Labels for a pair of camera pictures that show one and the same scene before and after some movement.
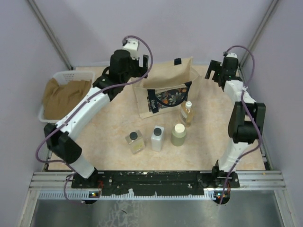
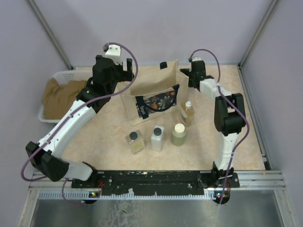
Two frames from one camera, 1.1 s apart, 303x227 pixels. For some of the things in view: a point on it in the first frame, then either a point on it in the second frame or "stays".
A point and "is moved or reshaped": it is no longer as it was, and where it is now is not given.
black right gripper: (214, 65) to (187, 72)
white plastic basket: (65, 77) stays
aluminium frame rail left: (50, 33) stays
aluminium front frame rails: (248, 180) stays
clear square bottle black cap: (135, 139) stays
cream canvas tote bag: (165, 88) is moved or reshaped
